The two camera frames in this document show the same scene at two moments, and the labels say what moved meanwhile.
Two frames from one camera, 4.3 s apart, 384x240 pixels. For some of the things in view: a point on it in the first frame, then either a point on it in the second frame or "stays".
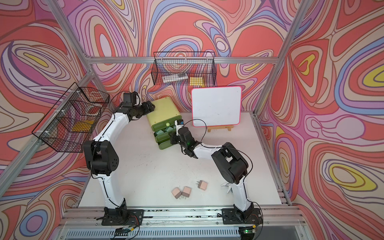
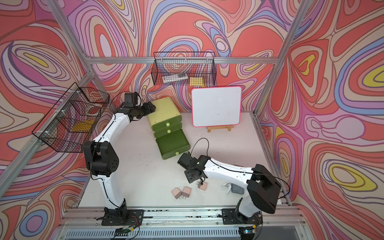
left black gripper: x=145 y=110 stays
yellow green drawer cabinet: x=162 y=115 stays
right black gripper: x=173 y=139 → x=189 y=177
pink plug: x=202 y=185 stays
